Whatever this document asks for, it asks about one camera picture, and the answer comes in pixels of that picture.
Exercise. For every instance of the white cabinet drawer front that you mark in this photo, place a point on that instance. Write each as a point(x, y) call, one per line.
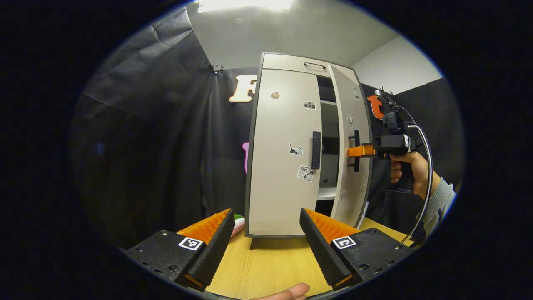
point(287, 61)

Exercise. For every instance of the green and pink item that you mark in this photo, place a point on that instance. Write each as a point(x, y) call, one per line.
point(238, 225)

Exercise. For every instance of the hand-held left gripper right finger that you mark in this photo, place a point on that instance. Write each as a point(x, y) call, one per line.
point(320, 250)

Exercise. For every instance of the camera sticker shoe cabinet door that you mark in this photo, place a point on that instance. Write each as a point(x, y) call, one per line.
point(279, 166)

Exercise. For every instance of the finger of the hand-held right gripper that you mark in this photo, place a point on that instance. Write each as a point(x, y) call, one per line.
point(360, 151)

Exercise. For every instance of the ceiling light panel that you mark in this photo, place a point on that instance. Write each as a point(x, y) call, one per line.
point(241, 4)

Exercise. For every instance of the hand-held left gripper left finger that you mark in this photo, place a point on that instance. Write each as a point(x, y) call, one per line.
point(214, 250)

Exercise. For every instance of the white double-door shoe cabinet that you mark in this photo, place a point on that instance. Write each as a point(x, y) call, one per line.
point(329, 116)

